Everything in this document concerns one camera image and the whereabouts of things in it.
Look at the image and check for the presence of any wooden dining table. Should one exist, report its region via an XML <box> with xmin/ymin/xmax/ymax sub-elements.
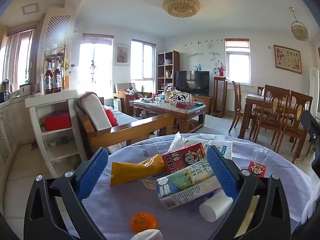
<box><xmin>238</xmin><ymin>94</ymin><xmax>313</xmax><ymax>140</ymax></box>

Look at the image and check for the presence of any white wall radiator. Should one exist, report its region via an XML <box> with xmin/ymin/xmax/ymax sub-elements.
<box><xmin>226</xmin><ymin>88</ymin><xmax>250</xmax><ymax>112</ymax></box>

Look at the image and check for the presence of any clear tissue pack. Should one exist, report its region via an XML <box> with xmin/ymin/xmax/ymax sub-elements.
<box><xmin>202</xmin><ymin>140</ymin><xmax>233</xmax><ymax>160</ymax></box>

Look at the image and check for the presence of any green and blue milk carton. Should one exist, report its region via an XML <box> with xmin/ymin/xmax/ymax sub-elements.
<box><xmin>156</xmin><ymin>158</ymin><xmax>222</xmax><ymax>210</ymax></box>

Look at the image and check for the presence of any white crumpled tissue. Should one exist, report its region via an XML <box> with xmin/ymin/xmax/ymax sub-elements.
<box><xmin>131</xmin><ymin>229</ymin><xmax>163</xmax><ymax>240</ymax></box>

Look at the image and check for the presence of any brown beer bottle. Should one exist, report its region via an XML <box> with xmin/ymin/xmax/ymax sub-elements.
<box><xmin>53</xmin><ymin>60</ymin><xmax>62</xmax><ymax>93</ymax></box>
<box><xmin>44</xmin><ymin>61</ymin><xmax>53</xmax><ymax>95</ymax></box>

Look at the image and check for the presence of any red cushion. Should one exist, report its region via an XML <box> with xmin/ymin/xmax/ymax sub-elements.
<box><xmin>104</xmin><ymin>109</ymin><xmax>118</xmax><ymax>127</ymax></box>

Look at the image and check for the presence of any orange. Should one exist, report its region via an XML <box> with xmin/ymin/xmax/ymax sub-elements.
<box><xmin>130</xmin><ymin>212</ymin><xmax>159</xmax><ymax>233</ymax></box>

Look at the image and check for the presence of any wooden bookshelf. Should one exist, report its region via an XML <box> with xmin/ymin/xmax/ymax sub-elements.
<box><xmin>157</xmin><ymin>51</ymin><xmax>180</xmax><ymax>94</ymax></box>

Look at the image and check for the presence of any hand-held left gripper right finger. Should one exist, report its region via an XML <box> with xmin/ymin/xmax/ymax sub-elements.
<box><xmin>206</xmin><ymin>145</ymin><xmax>292</xmax><ymax>240</ymax></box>

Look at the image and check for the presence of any tall wooden plant stand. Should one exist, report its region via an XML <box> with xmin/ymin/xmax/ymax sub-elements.
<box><xmin>212</xmin><ymin>76</ymin><xmax>228</xmax><ymax>118</ymax></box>

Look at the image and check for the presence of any white ceiling vent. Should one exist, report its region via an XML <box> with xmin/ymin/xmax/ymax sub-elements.
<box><xmin>21</xmin><ymin>3</ymin><xmax>39</xmax><ymax>15</ymax></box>

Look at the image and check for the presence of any white shelf cabinet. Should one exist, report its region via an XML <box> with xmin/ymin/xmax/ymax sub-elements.
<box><xmin>25</xmin><ymin>90</ymin><xmax>88</xmax><ymax>178</ymax></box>

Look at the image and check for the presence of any small red packet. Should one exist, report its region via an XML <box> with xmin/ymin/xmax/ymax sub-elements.
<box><xmin>247</xmin><ymin>162</ymin><xmax>267</xmax><ymax>178</ymax></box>

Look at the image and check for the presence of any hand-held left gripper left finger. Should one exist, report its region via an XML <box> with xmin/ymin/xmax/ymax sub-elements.
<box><xmin>24</xmin><ymin>147</ymin><xmax>110</xmax><ymax>240</ymax></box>

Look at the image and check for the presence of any yellow snack wrapper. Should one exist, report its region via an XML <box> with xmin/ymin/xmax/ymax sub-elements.
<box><xmin>110</xmin><ymin>154</ymin><xmax>166</xmax><ymax>186</ymax></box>

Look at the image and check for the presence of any wooden television stand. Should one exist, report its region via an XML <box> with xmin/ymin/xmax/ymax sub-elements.
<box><xmin>195</xmin><ymin>95</ymin><xmax>213</xmax><ymax>115</ymax></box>

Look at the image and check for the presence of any white wire basket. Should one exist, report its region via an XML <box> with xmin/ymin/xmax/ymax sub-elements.
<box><xmin>172</xmin><ymin>92</ymin><xmax>188</xmax><ymax>103</ymax></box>

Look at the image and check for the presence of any dark thermos pot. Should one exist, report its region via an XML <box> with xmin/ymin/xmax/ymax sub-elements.
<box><xmin>1</xmin><ymin>79</ymin><xmax>11</xmax><ymax>100</ymax></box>

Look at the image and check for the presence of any window with red blind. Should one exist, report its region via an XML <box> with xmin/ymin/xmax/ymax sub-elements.
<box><xmin>225</xmin><ymin>39</ymin><xmax>250</xmax><ymax>85</ymax></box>

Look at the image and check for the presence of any double pane window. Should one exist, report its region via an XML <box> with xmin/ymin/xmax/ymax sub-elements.
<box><xmin>131</xmin><ymin>39</ymin><xmax>157</xmax><ymax>82</ymax></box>

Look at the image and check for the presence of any framed flower picture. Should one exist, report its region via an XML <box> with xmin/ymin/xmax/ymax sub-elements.
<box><xmin>273</xmin><ymin>45</ymin><xmax>302</xmax><ymax>74</ymax></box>

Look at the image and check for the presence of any wooden armchair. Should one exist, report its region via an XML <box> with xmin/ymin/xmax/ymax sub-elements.
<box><xmin>113</xmin><ymin>82</ymin><xmax>152</xmax><ymax>115</ymax></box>

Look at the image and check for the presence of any flat screen television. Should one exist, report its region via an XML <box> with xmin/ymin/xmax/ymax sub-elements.
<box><xmin>176</xmin><ymin>71</ymin><xmax>210</xmax><ymax>97</ymax></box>

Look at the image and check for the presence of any small framed flower painting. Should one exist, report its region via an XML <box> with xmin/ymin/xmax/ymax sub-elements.
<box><xmin>114</xmin><ymin>44</ymin><xmax>130</xmax><ymax>66</ymax></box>

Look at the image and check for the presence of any wooden coffee table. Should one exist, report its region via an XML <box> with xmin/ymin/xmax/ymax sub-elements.
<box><xmin>133</xmin><ymin>97</ymin><xmax>207</xmax><ymax>133</ymax></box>

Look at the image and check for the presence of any white humidifier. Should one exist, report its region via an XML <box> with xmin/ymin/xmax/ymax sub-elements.
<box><xmin>19</xmin><ymin>83</ymin><xmax>32</xmax><ymax>97</ymax></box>

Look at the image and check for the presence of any white paper cup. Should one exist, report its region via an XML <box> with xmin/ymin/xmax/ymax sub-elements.
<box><xmin>199</xmin><ymin>190</ymin><xmax>234</xmax><ymax>222</ymax></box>

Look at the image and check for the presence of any crumpled white plastic wrapper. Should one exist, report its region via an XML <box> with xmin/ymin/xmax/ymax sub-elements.
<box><xmin>167</xmin><ymin>132</ymin><xmax>193</xmax><ymax>153</ymax></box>

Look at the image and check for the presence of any red milk carton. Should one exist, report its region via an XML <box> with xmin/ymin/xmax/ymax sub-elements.
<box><xmin>162</xmin><ymin>142</ymin><xmax>207</xmax><ymax>175</ymax></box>

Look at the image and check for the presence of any crystal pendant lamp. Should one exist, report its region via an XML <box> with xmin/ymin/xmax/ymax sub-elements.
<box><xmin>289</xmin><ymin>7</ymin><xmax>308</xmax><ymax>41</ymax></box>

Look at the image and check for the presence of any wooden sofa with cushions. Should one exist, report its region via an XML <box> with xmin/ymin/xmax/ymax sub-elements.
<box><xmin>76</xmin><ymin>92</ymin><xmax>174</xmax><ymax>153</ymax></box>

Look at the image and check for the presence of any round crystal ceiling lamp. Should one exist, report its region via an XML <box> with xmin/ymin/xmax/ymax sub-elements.
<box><xmin>162</xmin><ymin>0</ymin><xmax>200</xmax><ymax>18</ymax></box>

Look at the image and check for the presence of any window with brown blind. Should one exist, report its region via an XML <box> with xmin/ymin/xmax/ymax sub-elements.
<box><xmin>80</xmin><ymin>34</ymin><xmax>114</xmax><ymax>98</ymax></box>

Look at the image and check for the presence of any red box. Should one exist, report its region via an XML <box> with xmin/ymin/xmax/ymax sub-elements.
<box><xmin>44</xmin><ymin>112</ymin><xmax>72</xmax><ymax>131</ymax></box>

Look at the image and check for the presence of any white standing air conditioner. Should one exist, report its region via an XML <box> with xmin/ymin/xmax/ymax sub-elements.
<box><xmin>309</xmin><ymin>67</ymin><xmax>320</xmax><ymax>110</ymax></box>

